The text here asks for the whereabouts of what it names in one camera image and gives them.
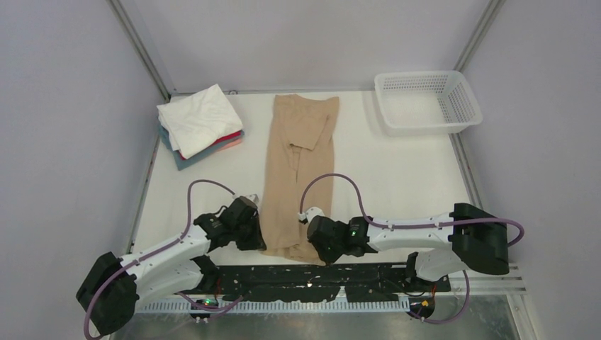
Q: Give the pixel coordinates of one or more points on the blue-grey folded t shirt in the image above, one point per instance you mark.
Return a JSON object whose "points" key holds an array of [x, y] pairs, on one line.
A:
{"points": [[185, 163]]}

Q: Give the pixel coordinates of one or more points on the beige t shirt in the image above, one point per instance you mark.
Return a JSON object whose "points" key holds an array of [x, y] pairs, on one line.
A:
{"points": [[300, 149]]}

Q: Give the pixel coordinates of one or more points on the red folded t shirt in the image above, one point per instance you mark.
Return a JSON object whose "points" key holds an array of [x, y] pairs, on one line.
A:
{"points": [[226, 139]]}

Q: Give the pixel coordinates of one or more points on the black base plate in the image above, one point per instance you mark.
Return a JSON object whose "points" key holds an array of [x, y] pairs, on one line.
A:
{"points": [[361, 282]]}

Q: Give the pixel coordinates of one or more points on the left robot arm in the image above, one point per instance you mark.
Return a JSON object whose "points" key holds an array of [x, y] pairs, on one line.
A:
{"points": [[117, 287]]}

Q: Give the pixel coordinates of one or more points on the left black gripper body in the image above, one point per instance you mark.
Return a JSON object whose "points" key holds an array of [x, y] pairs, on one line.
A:
{"points": [[246, 236]]}

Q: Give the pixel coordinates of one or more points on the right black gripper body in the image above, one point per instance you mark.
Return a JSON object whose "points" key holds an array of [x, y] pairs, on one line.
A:
{"points": [[330, 253]]}

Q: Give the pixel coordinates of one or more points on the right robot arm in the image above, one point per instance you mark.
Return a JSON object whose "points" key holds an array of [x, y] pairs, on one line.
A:
{"points": [[466, 238]]}

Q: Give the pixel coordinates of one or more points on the white plastic basket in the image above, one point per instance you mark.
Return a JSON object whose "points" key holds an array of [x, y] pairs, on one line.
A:
{"points": [[425, 103]]}

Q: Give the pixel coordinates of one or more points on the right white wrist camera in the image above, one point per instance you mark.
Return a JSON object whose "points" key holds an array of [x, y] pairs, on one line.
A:
{"points": [[307, 216]]}

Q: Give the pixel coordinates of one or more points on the white folded t shirt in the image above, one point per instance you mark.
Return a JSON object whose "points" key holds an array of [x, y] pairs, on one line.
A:
{"points": [[196, 122]]}

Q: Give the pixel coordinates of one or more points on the aluminium front rail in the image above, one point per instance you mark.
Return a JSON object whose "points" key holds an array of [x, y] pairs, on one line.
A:
{"points": [[423, 304]]}

